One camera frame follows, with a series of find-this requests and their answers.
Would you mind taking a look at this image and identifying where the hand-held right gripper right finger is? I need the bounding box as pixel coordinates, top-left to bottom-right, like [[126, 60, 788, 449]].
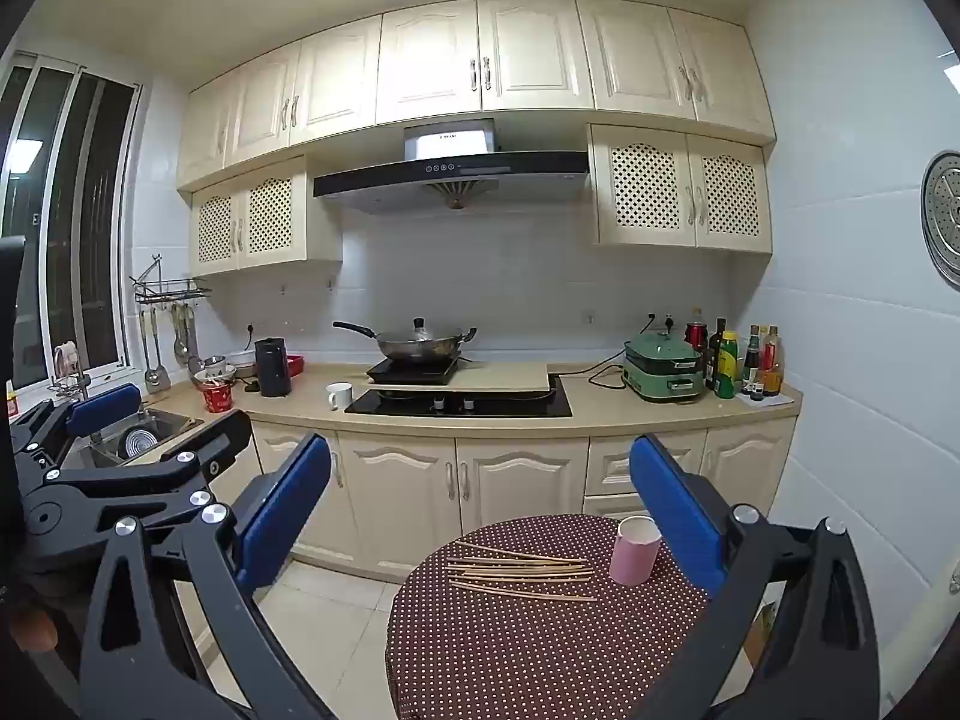
[[628, 433, 882, 720]]

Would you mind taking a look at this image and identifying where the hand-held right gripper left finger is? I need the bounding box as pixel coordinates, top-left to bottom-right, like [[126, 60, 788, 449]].
[[79, 431, 332, 720]]

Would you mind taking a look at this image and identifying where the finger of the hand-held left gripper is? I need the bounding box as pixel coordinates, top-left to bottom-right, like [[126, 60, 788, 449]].
[[41, 411, 253, 537], [9, 382, 143, 485]]

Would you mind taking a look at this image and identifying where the pink paper cup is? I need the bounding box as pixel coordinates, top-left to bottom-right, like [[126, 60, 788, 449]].
[[609, 516, 662, 586]]

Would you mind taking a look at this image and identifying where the pile of wooden chopsticks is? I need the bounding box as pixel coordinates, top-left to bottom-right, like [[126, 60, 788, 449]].
[[444, 540, 599, 603]]

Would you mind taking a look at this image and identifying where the person's left hand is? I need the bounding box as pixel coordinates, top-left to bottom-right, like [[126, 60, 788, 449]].
[[13, 606, 59, 653]]

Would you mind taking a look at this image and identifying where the steel kitchen sink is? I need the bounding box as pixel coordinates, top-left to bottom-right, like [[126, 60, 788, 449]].
[[58, 406, 205, 470]]

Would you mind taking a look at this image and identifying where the hanging metal ladle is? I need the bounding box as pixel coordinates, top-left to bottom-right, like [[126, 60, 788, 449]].
[[139, 306, 172, 393]]

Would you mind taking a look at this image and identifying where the red paper tub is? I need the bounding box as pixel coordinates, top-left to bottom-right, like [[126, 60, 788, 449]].
[[196, 379, 236, 414]]

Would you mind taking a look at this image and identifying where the black electric kettle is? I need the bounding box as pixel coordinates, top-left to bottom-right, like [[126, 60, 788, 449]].
[[253, 337, 293, 398]]

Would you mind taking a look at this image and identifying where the cream kitchen base cabinet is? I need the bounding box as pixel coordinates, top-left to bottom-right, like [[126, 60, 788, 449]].
[[146, 360, 803, 582]]

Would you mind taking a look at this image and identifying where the green electric grill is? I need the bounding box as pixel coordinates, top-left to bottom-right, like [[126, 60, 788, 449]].
[[622, 329, 707, 403]]

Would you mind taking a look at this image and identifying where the dark oil bottle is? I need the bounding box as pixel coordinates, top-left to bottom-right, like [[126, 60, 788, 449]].
[[706, 317, 728, 391]]

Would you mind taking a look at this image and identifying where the red label sauce bottle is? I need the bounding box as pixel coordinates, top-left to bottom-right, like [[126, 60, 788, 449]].
[[760, 325, 785, 397]]

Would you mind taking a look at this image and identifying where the sliding glass window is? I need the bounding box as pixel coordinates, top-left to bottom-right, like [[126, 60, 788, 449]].
[[0, 51, 143, 395]]

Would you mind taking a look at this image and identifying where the black gas hob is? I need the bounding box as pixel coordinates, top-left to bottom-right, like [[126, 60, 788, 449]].
[[344, 373, 574, 419]]

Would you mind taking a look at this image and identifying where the cream lattice door cabinet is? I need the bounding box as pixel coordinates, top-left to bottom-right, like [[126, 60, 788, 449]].
[[187, 156, 344, 277], [589, 122, 773, 254]]

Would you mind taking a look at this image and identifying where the steel wok with lid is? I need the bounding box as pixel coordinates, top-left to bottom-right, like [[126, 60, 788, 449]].
[[332, 316, 479, 363]]

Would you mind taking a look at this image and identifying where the round polka-dot table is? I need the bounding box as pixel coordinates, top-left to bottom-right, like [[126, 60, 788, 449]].
[[385, 514, 751, 720]]

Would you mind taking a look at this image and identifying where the beige stone board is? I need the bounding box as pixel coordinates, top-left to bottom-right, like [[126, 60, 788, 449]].
[[366, 361, 554, 395]]

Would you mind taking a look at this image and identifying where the black silver range hood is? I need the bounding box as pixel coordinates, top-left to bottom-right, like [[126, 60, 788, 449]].
[[313, 118, 590, 212]]

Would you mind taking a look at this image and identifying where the metal steamer plate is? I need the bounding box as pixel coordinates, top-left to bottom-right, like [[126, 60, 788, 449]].
[[921, 151, 960, 287]]

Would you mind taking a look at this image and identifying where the wall utensil rack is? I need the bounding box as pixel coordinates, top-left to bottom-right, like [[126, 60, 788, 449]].
[[129, 253, 213, 306]]

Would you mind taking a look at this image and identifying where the black power cable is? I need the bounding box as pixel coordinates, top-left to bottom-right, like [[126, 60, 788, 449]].
[[550, 358, 628, 392]]

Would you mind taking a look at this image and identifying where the cream upper wall cabinet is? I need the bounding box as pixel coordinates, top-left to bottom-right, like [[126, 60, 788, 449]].
[[176, 0, 777, 192]]

